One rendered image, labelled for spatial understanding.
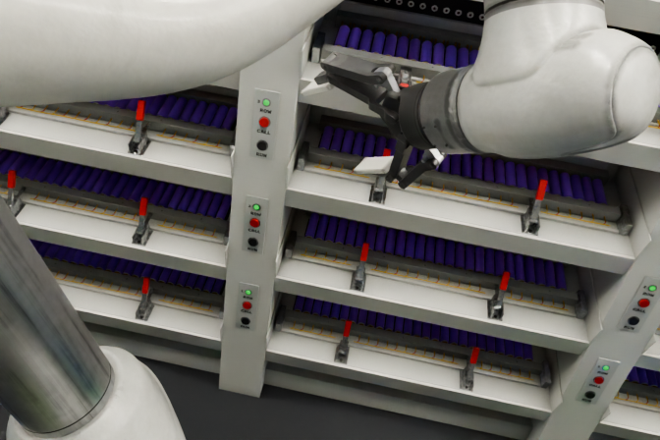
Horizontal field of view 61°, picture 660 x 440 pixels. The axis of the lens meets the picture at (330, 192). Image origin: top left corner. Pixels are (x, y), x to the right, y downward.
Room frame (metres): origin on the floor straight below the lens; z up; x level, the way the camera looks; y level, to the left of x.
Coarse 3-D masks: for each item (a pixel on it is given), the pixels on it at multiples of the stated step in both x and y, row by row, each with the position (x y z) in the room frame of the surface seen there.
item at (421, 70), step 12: (324, 48) 0.88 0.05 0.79; (336, 48) 0.88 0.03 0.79; (348, 48) 0.89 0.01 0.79; (372, 60) 0.87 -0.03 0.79; (384, 60) 0.87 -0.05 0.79; (396, 60) 0.88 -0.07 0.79; (408, 60) 0.88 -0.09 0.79; (396, 72) 0.87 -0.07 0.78; (420, 72) 0.87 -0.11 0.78; (432, 72) 0.87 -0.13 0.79
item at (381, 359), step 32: (288, 320) 0.90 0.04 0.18; (320, 320) 0.90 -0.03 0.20; (352, 320) 0.91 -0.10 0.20; (384, 320) 0.93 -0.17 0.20; (416, 320) 0.94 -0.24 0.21; (288, 352) 0.83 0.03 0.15; (320, 352) 0.84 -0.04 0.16; (352, 352) 0.86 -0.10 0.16; (384, 352) 0.86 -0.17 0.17; (416, 352) 0.88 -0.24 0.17; (448, 352) 0.88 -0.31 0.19; (480, 352) 0.88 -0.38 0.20; (512, 352) 0.90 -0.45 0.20; (544, 352) 0.93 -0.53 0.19; (384, 384) 0.82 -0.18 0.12; (416, 384) 0.81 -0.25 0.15; (448, 384) 0.82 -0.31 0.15; (480, 384) 0.83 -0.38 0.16; (512, 384) 0.84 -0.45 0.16; (544, 384) 0.84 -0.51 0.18; (544, 416) 0.80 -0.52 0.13
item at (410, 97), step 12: (420, 84) 0.59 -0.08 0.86; (396, 96) 0.60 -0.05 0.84; (408, 96) 0.58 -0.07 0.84; (420, 96) 0.57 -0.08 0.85; (396, 108) 0.60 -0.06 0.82; (408, 108) 0.57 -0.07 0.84; (384, 120) 0.63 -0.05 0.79; (408, 120) 0.56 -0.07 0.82; (396, 132) 0.62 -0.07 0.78; (408, 132) 0.56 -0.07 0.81; (420, 132) 0.55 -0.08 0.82; (420, 144) 0.56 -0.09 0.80
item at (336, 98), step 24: (312, 24) 0.89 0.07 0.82; (432, 24) 0.99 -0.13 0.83; (456, 24) 0.99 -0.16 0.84; (312, 48) 0.87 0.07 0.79; (312, 72) 0.85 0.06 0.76; (312, 96) 0.83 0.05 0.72; (336, 96) 0.83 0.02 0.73; (624, 144) 0.80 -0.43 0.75; (648, 144) 0.80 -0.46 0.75; (648, 168) 0.81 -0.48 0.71
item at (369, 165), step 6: (384, 156) 0.70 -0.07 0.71; (390, 156) 0.69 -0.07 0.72; (360, 162) 0.72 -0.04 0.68; (366, 162) 0.71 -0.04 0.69; (372, 162) 0.70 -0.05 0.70; (378, 162) 0.69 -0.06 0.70; (384, 162) 0.68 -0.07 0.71; (390, 162) 0.67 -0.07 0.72; (360, 168) 0.70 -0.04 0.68; (366, 168) 0.69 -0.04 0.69; (372, 168) 0.68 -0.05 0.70; (378, 168) 0.67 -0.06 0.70; (384, 168) 0.66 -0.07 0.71
